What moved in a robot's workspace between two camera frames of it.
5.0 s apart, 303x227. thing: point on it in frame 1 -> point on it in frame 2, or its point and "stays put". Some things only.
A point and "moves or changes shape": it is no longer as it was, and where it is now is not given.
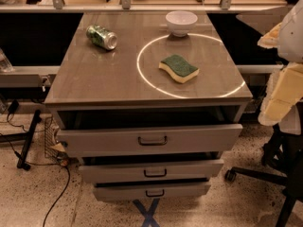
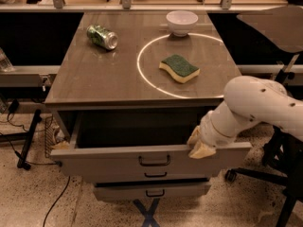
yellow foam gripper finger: (271, 39) -> (217, 129)
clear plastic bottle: (5, 64) stays put
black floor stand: (26, 137) stays put
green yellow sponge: (179, 69) stays put
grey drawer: (150, 140) moves or changes shape
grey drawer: (149, 191) stays put
